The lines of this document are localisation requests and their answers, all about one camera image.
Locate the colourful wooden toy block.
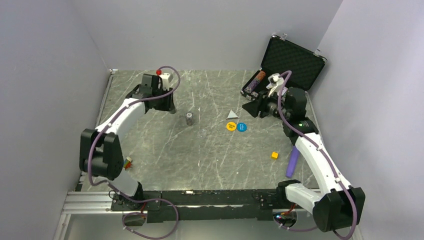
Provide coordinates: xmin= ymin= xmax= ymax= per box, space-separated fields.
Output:
xmin=123 ymin=157 xmax=133 ymax=170

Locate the purple cylinder tool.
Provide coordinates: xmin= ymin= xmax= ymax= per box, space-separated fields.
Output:
xmin=285 ymin=146 xmax=300 ymax=178

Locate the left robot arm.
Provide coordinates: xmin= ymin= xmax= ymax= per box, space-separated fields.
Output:
xmin=79 ymin=70 xmax=176 ymax=210

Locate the yellow cube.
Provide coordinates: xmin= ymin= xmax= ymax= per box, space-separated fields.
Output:
xmin=271 ymin=152 xmax=279 ymax=160

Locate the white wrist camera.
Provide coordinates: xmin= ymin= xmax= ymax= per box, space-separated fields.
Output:
xmin=156 ymin=69 xmax=174 ymax=90
xmin=266 ymin=73 xmax=285 ymax=98

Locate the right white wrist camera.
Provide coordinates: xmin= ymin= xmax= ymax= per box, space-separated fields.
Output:
xmin=266 ymin=73 xmax=285 ymax=98

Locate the yellow round button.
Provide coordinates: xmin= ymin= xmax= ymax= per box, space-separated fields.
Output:
xmin=226 ymin=121 xmax=237 ymax=132

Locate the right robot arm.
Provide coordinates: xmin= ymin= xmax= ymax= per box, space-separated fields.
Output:
xmin=241 ymin=87 xmax=366 ymax=232

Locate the purple orange chip row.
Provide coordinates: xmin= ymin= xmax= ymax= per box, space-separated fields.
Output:
xmin=243 ymin=70 xmax=266 ymax=94

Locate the black aluminium poker case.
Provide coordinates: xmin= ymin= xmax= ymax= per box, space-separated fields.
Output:
xmin=240 ymin=34 xmax=328 ymax=103

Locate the blue round button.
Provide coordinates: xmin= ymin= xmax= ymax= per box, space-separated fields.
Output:
xmin=236 ymin=122 xmax=248 ymax=132

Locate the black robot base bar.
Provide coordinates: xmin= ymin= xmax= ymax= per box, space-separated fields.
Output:
xmin=110 ymin=189 xmax=293 ymax=223

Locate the white triangle dealer piece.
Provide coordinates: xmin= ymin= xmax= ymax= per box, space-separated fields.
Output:
xmin=226 ymin=110 xmax=240 ymax=120

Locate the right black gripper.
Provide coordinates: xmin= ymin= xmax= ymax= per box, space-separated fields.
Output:
xmin=241 ymin=88 xmax=291 ymax=122

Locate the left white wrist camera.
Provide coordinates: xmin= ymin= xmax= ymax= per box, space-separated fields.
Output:
xmin=156 ymin=69 xmax=174 ymax=90

